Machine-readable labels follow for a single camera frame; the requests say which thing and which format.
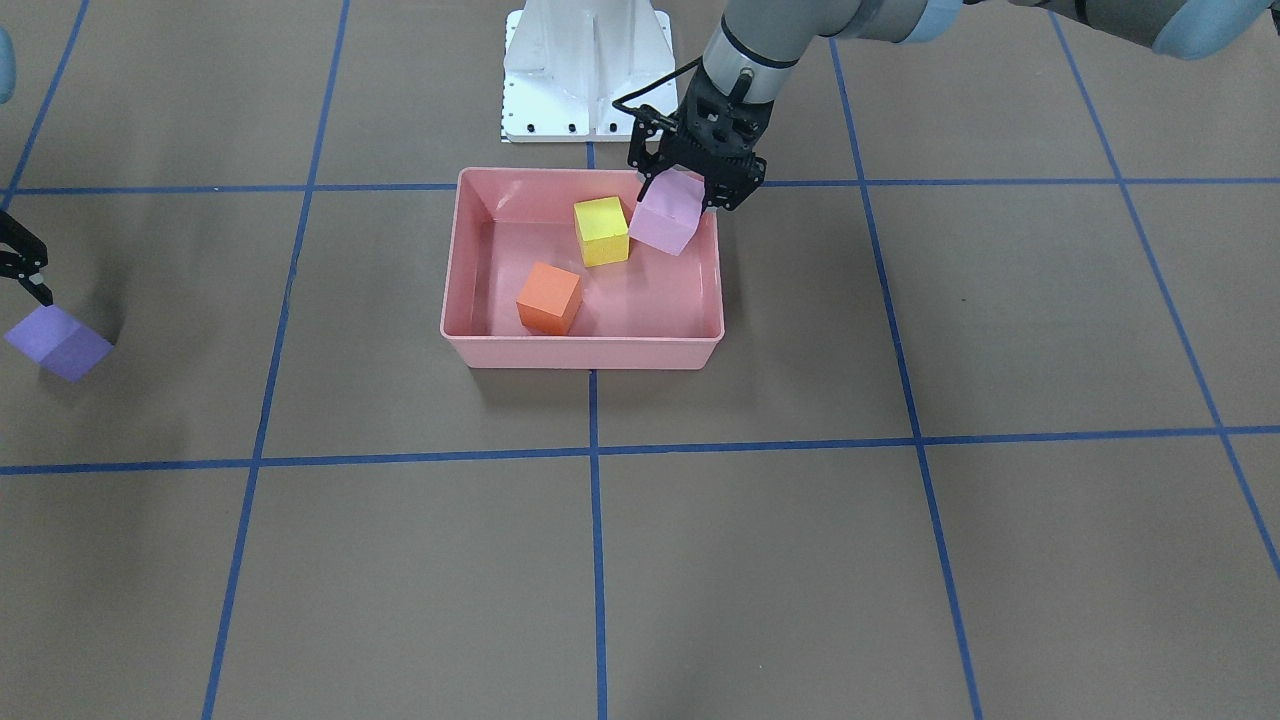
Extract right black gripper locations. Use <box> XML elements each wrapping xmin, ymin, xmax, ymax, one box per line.
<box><xmin>1</xmin><ymin>210</ymin><xmax>54</xmax><ymax>307</ymax></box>

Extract yellow foam block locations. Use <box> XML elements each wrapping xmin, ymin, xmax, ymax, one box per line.
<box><xmin>573</xmin><ymin>196</ymin><xmax>631</xmax><ymax>268</ymax></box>

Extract pink plastic bin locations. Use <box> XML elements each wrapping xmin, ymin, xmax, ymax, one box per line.
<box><xmin>440</xmin><ymin>167</ymin><xmax>724</xmax><ymax>370</ymax></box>

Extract orange foam block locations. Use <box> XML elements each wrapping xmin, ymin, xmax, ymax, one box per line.
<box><xmin>516</xmin><ymin>263</ymin><xmax>584</xmax><ymax>336</ymax></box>

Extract purple foam block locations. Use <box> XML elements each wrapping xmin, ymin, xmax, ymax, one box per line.
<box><xmin>4</xmin><ymin>305</ymin><xmax>114</xmax><ymax>382</ymax></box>

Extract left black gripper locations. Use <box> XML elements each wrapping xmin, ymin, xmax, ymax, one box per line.
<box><xmin>627</xmin><ymin>76</ymin><xmax>773</xmax><ymax>211</ymax></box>

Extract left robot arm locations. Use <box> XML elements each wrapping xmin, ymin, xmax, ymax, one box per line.
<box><xmin>613</xmin><ymin>1</ymin><xmax>1277</xmax><ymax>210</ymax></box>

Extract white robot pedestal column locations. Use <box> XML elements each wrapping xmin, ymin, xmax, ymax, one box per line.
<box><xmin>500</xmin><ymin>1</ymin><xmax>678</xmax><ymax>143</ymax></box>

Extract light pink foam block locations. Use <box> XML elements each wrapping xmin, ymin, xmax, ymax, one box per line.
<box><xmin>628</xmin><ymin>169</ymin><xmax>705</xmax><ymax>256</ymax></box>

